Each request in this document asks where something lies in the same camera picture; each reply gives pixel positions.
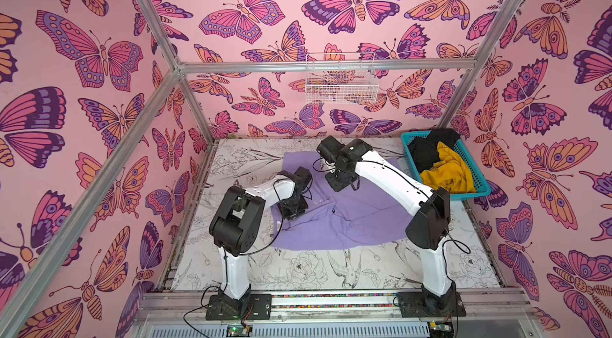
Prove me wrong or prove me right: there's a black t-shirt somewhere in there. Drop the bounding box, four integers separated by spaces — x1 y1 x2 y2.
407 129 461 173

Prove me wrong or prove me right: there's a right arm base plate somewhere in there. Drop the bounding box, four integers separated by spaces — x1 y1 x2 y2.
395 288 467 318

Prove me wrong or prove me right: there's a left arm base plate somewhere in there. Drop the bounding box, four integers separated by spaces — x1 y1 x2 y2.
206 293 272 320

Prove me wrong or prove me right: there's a lavender purple t-shirt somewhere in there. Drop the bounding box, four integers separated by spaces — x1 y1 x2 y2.
272 152 412 250

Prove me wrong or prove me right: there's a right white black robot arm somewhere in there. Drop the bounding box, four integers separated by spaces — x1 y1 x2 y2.
317 137 453 300

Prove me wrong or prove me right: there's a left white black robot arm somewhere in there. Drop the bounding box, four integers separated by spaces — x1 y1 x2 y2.
209 167 312 301

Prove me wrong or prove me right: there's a white wire wall basket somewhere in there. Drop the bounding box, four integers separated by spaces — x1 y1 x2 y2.
303 58 379 105

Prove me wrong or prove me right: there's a mustard yellow t-shirt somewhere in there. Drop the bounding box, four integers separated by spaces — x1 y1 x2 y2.
420 143 477 194

